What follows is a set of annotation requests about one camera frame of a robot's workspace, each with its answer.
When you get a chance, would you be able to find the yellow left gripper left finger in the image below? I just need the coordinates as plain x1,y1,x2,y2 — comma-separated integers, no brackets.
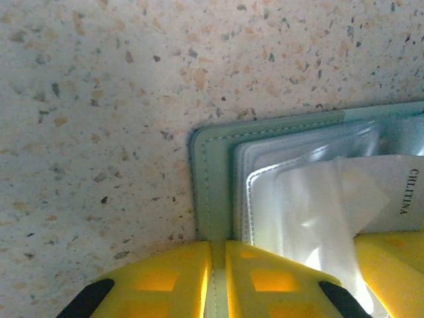
56,240,213,318

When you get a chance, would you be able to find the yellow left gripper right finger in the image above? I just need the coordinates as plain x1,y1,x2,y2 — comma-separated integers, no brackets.
225,240,372,318

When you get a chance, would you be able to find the green card holder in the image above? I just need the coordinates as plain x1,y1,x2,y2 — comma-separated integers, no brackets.
188,101,424,318

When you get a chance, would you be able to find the white grey card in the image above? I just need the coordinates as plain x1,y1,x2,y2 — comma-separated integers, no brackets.
331,154,424,235

